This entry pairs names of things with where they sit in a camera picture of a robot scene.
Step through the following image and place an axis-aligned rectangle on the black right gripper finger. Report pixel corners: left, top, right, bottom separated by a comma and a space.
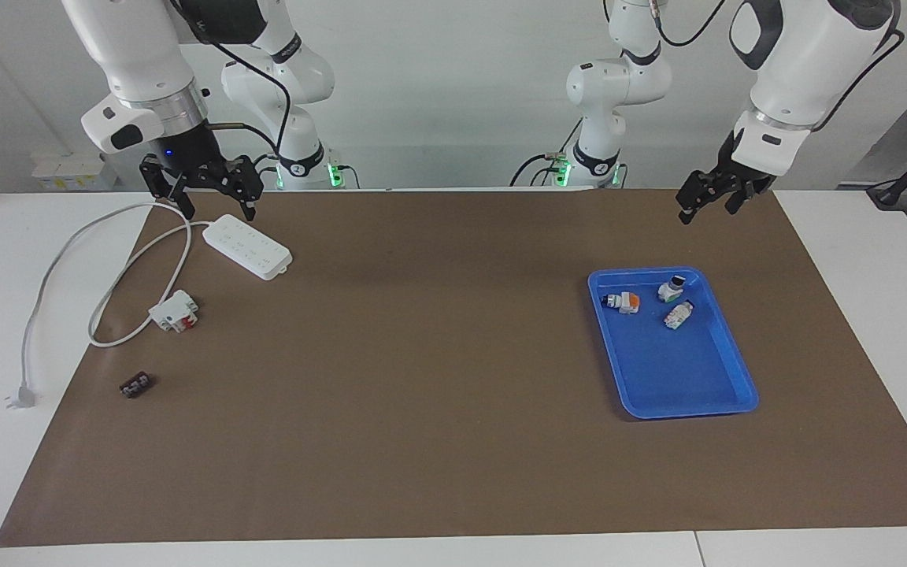
139, 156, 196, 221
221, 155, 259, 223

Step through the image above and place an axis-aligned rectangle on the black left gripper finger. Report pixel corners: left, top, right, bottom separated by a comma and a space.
725, 177, 774, 216
676, 169, 720, 227

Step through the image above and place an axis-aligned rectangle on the white power strip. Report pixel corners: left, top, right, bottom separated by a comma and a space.
202, 214, 294, 281

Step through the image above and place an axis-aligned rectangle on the white boxes stack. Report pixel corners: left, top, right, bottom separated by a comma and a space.
32, 152, 120, 191

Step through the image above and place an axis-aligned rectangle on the white red circuit breaker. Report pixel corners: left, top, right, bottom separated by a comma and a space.
148, 290, 199, 334

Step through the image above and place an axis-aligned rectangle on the blue plastic tray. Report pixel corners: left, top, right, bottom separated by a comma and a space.
587, 266, 760, 421

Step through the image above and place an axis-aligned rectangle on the brown table mat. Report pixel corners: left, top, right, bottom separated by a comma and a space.
0, 189, 907, 548

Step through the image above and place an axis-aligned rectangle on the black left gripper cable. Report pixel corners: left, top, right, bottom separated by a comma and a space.
653, 0, 905, 131

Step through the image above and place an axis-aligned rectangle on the white power cable with plug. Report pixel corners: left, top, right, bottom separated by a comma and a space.
5, 202, 212, 410

